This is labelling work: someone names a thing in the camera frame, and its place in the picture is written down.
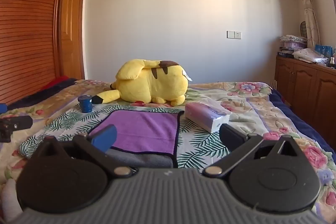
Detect red cloth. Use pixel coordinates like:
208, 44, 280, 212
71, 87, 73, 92
37, 76, 70, 95

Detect dark flat boxes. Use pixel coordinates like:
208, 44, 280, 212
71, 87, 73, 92
278, 47, 295, 59

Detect wooden room door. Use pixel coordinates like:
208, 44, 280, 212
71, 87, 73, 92
59, 0, 87, 81

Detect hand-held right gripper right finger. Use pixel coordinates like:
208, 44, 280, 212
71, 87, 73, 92
202, 123, 306, 178

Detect yellow plush toy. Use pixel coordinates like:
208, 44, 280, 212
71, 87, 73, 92
110, 58, 193, 106

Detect wooden louvred wardrobe door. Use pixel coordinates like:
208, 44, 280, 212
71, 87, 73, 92
0, 0, 72, 107

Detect folded cloth in plastic bag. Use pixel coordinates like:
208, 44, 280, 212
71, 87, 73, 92
291, 48, 329, 64

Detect blue cup with lid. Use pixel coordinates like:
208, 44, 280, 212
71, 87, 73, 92
78, 94, 92, 113

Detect row of blue boxes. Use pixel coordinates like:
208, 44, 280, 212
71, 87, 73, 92
315, 44, 333, 58

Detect purple and grey towel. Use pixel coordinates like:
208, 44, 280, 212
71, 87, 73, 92
88, 109, 185, 168

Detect leaf print cloth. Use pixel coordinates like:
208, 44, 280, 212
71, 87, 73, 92
20, 102, 237, 170

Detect wooden cabinet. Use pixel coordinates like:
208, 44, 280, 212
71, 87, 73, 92
274, 55, 336, 151

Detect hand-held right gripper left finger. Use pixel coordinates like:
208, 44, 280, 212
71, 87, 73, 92
31, 124, 133, 179

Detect pink and white tissue pack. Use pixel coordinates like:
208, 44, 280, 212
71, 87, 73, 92
185, 102, 233, 133

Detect white fluffy cloth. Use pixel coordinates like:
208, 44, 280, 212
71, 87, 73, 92
0, 178, 24, 222

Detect stack of folded linens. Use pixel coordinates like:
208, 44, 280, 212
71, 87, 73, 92
279, 34, 308, 50

